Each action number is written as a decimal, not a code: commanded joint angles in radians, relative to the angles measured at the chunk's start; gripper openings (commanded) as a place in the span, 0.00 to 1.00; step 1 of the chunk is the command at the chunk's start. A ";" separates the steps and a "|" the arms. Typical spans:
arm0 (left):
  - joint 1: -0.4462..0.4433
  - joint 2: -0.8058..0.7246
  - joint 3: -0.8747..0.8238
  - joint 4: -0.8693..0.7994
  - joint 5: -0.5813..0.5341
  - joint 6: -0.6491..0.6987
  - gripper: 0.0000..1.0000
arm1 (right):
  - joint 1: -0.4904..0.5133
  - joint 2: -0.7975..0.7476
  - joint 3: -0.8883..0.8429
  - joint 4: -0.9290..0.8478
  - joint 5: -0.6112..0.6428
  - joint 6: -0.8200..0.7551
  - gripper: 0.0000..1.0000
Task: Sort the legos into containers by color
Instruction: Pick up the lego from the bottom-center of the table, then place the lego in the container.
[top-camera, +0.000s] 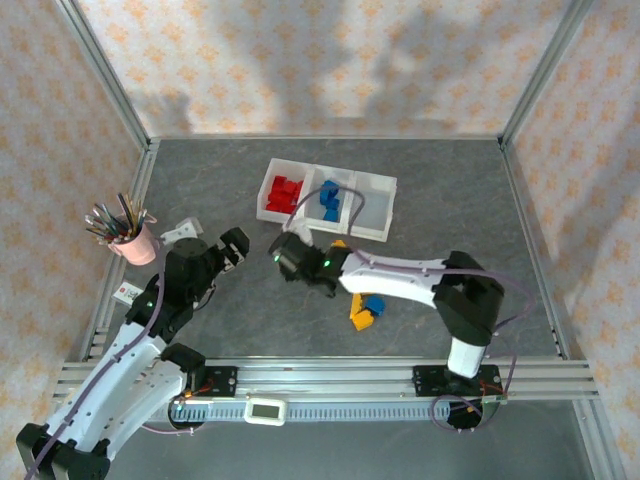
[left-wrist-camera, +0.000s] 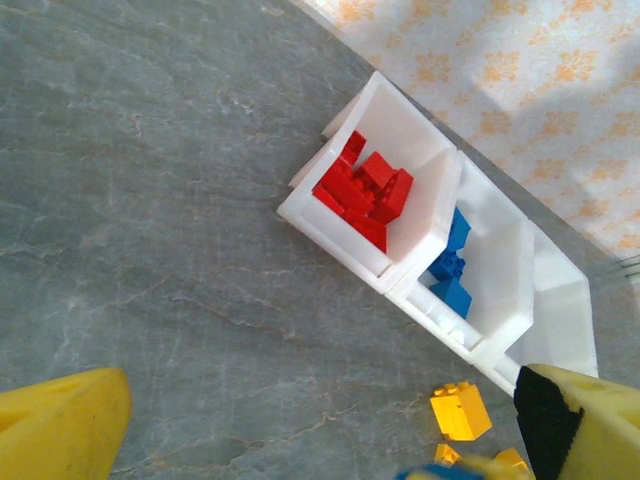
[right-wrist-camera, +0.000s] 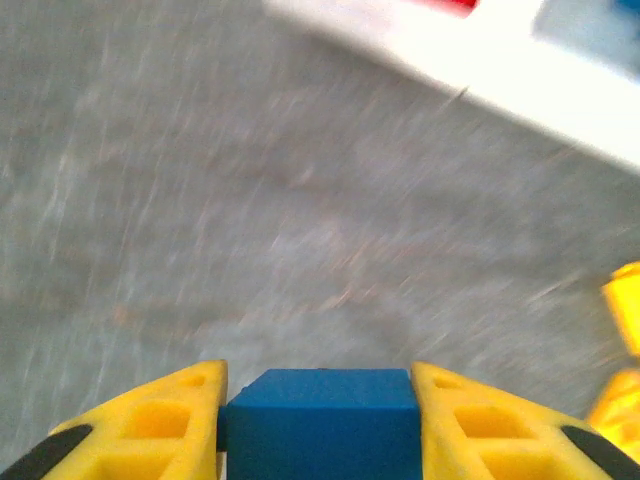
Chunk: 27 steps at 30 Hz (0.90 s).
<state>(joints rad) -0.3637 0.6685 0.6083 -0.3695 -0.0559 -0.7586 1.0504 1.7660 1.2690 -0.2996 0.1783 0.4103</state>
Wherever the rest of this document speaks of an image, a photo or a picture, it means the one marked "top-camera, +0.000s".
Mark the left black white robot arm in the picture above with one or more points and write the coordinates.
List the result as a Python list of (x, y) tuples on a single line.
[(110, 385)]

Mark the pink cup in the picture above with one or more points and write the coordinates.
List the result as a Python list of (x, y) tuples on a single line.
[(142, 247)]

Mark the small white red card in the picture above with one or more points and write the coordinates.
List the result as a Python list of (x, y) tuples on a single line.
[(125, 292)]

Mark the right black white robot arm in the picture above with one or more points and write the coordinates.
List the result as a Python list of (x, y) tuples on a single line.
[(390, 280)]

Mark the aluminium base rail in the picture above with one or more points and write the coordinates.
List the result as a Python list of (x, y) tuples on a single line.
[(325, 372)]

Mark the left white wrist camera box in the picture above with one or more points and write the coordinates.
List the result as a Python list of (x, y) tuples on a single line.
[(179, 231)]

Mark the white digital timer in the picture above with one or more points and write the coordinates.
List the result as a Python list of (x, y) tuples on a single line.
[(265, 411)]

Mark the aluminium table edge rail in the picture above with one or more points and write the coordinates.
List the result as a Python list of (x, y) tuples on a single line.
[(530, 225), (135, 200)]

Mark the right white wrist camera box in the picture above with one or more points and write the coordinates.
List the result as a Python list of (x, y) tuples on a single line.
[(301, 231)]

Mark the aluminium frame post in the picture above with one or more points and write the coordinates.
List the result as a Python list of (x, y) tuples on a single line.
[(105, 75), (545, 75)]

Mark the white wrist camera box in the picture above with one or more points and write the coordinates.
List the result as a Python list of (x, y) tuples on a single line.
[(301, 231), (179, 231)]

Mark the red lego brick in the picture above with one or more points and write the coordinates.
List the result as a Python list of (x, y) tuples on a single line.
[(280, 194), (275, 203), (289, 187), (291, 206), (278, 182), (298, 190)]

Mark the colored pencil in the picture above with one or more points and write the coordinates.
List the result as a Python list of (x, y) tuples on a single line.
[(100, 224), (140, 217), (107, 215), (123, 210)]

